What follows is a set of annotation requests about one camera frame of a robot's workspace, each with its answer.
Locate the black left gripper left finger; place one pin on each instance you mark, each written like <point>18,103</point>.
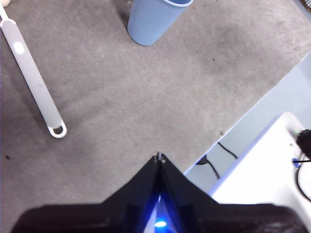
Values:
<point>85,218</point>

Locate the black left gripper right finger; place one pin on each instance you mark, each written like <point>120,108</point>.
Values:
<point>230,218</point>

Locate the blue ribbed plastic cup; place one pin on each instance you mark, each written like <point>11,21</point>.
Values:
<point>150,21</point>

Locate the black plug on cabinet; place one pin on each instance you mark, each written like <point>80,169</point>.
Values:
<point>305,143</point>

